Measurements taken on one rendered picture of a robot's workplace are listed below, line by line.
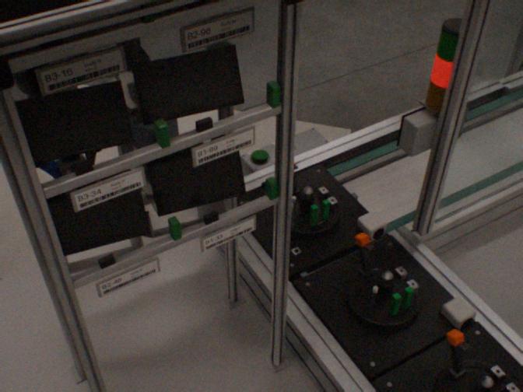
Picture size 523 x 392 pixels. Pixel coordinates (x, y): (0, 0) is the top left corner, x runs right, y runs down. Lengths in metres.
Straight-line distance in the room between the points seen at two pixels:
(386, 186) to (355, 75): 2.04
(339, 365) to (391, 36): 2.93
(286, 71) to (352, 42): 3.04
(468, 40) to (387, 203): 0.52
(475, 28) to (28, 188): 0.71
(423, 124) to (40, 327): 0.84
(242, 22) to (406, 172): 0.94
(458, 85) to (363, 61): 2.53
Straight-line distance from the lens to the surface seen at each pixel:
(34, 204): 0.75
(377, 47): 3.81
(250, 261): 1.31
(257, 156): 1.51
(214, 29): 0.71
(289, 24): 0.77
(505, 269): 1.52
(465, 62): 1.13
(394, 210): 1.50
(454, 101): 1.17
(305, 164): 1.51
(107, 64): 0.68
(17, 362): 1.37
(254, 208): 0.92
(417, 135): 1.21
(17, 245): 1.57
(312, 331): 1.22
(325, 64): 3.63
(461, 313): 1.25
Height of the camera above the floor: 1.96
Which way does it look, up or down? 45 degrees down
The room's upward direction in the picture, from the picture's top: straight up
